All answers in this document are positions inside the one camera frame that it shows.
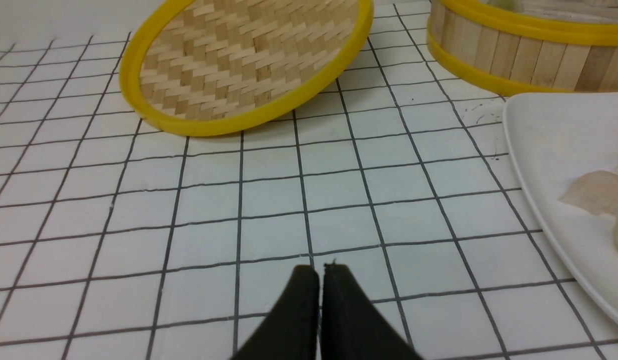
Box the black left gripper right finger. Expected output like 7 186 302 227
321 263 421 360

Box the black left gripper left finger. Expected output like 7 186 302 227
232 265 320 360

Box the green dumpling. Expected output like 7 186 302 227
486 0 524 13

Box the white square ceramic plate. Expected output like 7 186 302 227
503 92 618 324

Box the white dumpling plate left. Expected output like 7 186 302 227
559 170 618 217

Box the yellow rimmed bamboo steamer lid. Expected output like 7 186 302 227
119 0 374 137

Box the yellow rimmed bamboo steamer basket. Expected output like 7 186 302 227
427 0 618 97

